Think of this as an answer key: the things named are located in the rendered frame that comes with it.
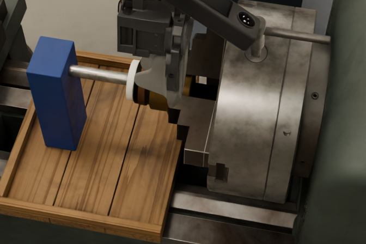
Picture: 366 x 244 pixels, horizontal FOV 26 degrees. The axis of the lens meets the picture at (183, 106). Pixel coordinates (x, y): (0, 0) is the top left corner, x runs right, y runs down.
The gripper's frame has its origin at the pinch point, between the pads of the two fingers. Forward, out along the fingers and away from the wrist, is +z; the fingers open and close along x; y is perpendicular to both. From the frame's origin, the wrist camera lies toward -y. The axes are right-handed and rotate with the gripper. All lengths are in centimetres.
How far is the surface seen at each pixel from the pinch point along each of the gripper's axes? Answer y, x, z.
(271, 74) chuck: -11.3, -12.8, 3.5
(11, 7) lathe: 43, -50, 25
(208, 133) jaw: -3.2, -12.2, 16.1
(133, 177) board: 10.5, -20.1, 36.9
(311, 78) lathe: -17.2, -17.1, 6.4
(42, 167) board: 27.1, -19.1, 37.2
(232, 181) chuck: -8.1, -6.8, 20.1
